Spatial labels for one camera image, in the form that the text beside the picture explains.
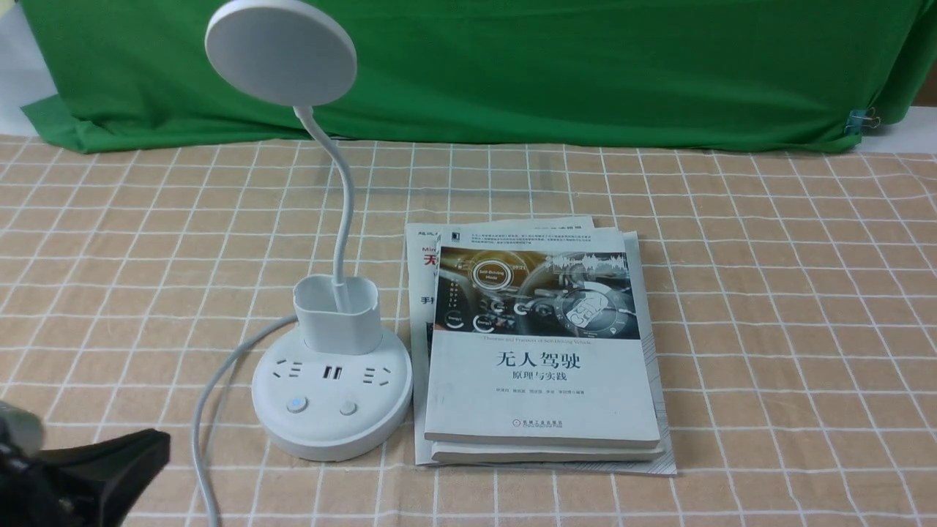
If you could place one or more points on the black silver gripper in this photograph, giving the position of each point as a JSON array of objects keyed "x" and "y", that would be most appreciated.
[{"x": 95, "y": 485}]

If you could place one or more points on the white round desk lamp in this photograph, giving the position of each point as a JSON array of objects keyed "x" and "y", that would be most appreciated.
[{"x": 339, "y": 383}]

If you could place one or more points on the middle white book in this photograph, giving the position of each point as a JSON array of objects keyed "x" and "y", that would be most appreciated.
[{"x": 622, "y": 238}]

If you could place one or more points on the green backdrop cloth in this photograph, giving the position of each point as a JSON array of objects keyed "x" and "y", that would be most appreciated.
[{"x": 744, "y": 76}]

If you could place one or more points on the bottom white red book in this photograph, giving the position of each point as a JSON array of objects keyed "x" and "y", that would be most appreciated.
[{"x": 421, "y": 265}]

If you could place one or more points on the top self-driving textbook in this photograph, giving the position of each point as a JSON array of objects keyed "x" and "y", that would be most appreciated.
[{"x": 542, "y": 380}]

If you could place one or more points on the orange checkered tablecloth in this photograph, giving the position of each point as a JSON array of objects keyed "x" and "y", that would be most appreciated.
[{"x": 792, "y": 296}]

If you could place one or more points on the blue binder clip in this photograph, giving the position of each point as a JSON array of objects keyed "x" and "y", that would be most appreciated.
[{"x": 862, "y": 120}]

